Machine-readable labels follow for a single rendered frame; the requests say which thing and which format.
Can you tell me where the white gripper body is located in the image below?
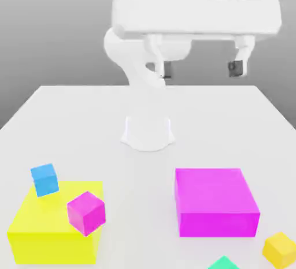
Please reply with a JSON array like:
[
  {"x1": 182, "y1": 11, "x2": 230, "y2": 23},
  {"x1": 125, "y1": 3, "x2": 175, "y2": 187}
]
[{"x1": 112, "y1": 0, "x2": 283, "y2": 42}]

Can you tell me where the small yellow cube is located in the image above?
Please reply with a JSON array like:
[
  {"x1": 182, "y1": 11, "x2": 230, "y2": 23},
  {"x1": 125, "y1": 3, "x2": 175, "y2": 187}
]
[{"x1": 262, "y1": 231, "x2": 296, "y2": 269}]

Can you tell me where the small blue cube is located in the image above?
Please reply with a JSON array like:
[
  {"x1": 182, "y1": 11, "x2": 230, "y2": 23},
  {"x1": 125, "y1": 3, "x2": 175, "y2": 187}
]
[{"x1": 30, "y1": 163, "x2": 60, "y2": 197}]

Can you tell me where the small magenta cube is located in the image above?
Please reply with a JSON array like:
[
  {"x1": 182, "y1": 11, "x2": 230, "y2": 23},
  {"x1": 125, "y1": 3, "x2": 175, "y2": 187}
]
[{"x1": 66, "y1": 190, "x2": 106, "y2": 237}]

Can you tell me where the large yellow box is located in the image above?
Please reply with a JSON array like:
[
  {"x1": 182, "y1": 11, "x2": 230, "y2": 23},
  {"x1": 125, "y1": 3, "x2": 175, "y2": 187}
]
[{"x1": 6, "y1": 181, "x2": 104, "y2": 266}]

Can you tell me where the small green cube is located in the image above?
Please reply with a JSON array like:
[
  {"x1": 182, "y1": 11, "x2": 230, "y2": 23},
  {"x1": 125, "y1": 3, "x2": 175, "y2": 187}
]
[{"x1": 208, "y1": 255, "x2": 241, "y2": 269}]

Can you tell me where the large magenta box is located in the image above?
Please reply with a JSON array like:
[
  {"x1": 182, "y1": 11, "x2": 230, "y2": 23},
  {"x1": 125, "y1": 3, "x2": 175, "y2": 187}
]
[{"x1": 175, "y1": 167, "x2": 261, "y2": 238}]

